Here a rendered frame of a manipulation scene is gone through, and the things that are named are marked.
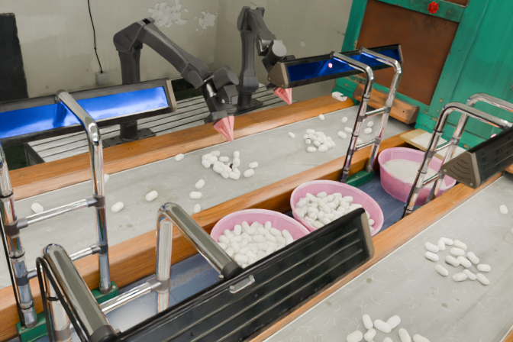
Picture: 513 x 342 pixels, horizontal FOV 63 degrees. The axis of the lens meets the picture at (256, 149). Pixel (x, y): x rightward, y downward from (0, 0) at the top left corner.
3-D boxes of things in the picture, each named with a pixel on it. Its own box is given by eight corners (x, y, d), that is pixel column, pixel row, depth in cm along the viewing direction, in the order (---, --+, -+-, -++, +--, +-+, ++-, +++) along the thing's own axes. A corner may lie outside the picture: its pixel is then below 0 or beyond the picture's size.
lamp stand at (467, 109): (390, 232, 128) (440, 97, 106) (424, 211, 140) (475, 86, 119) (447, 271, 116) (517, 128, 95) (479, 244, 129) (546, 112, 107)
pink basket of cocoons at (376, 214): (269, 237, 119) (275, 211, 114) (305, 194, 140) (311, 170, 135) (359, 279, 109) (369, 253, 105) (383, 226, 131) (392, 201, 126)
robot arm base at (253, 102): (266, 89, 197) (255, 84, 201) (234, 98, 184) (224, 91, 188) (263, 104, 201) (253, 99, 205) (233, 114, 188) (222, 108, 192)
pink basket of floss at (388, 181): (376, 203, 141) (384, 180, 136) (367, 163, 164) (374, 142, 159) (456, 217, 139) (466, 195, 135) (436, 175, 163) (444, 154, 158)
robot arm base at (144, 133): (157, 117, 158) (146, 111, 162) (108, 131, 144) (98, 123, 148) (156, 137, 161) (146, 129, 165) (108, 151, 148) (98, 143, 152)
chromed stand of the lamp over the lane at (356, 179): (298, 169, 153) (323, 50, 131) (333, 156, 165) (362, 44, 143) (337, 196, 141) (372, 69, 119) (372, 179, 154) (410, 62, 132)
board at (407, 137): (398, 138, 166) (399, 135, 166) (417, 130, 175) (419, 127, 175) (479, 179, 146) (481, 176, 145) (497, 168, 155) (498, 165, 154)
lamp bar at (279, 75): (266, 80, 124) (269, 56, 121) (385, 59, 162) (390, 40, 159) (284, 90, 119) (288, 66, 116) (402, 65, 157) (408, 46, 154)
